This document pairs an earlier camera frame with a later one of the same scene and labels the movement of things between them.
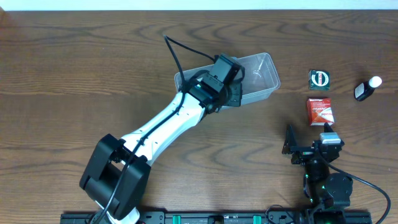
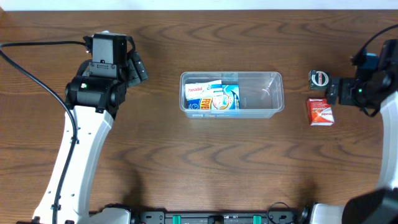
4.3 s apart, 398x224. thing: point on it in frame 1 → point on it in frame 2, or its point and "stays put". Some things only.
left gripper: x=236 y=95 → x=138 y=71
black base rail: x=314 y=217 stays put
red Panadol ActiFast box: x=319 y=111 stays put
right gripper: x=303 y=154 → x=349 y=85
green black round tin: x=319 y=79 stays put
